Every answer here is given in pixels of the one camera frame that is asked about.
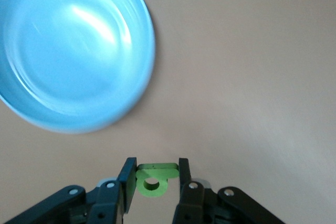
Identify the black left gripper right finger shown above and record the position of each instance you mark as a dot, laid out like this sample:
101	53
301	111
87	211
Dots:
197	203

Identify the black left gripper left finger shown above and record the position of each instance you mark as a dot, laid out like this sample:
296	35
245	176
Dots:
105	203

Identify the green letter p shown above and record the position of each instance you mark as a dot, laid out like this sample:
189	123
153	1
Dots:
157	172

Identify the brown table cloth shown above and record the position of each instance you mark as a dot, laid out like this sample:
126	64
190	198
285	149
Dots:
236	77

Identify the blue plate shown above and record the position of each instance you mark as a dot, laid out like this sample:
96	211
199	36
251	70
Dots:
65	51

